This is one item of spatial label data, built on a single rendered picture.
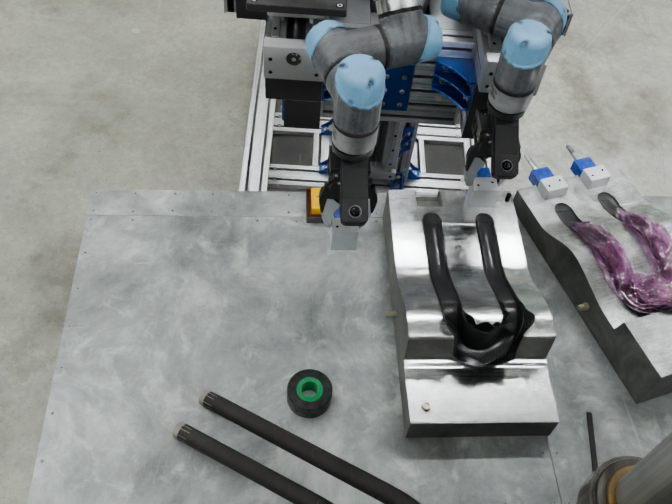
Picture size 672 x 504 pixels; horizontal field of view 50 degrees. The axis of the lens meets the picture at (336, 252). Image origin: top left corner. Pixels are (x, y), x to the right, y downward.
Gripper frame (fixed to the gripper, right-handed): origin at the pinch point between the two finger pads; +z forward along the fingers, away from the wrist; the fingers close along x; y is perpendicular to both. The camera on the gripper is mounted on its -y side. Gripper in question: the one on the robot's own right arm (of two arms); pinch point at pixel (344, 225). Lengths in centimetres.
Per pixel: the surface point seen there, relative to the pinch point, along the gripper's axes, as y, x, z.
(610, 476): -60, -22, -34
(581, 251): -1.8, -47.0, 5.3
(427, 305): -16.4, -14.1, 1.9
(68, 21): 186, 103, 95
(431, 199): 13.7, -19.5, 8.3
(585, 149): 115, -109, 95
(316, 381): -26.3, 5.5, 11.5
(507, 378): -27.3, -28.4, 8.9
